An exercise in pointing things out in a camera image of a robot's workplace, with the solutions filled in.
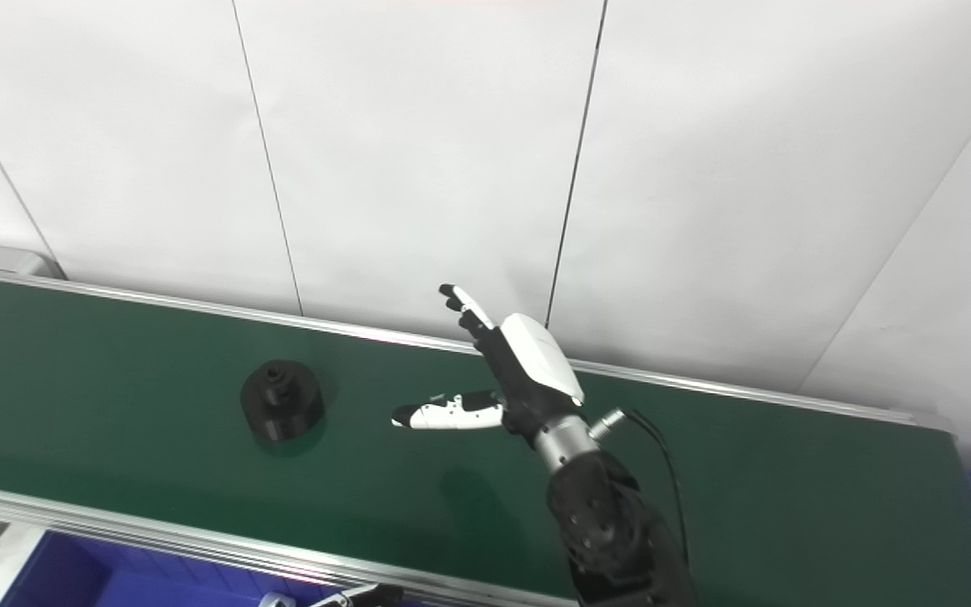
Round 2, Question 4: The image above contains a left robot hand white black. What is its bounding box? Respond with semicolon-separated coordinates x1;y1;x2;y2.
310;583;405;607

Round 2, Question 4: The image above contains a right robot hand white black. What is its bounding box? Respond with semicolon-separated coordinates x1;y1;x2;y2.
390;284;586;442

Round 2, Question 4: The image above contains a black flanged cylinder part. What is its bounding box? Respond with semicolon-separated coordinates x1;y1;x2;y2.
239;359;326;442

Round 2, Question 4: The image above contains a blue bin with white parts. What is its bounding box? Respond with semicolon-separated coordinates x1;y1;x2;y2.
0;529;336;607

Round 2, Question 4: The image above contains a green conveyor belt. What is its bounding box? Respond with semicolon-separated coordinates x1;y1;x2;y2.
0;271;971;607

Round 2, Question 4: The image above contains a grey conveyor end housing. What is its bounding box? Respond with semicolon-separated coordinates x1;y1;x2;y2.
0;242;67;281

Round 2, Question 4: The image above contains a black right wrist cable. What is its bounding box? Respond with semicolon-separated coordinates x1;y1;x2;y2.
590;407;694;576

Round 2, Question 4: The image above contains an aluminium conveyor side rail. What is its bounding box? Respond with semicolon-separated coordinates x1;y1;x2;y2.
0;261;956;436
0;479;581;607

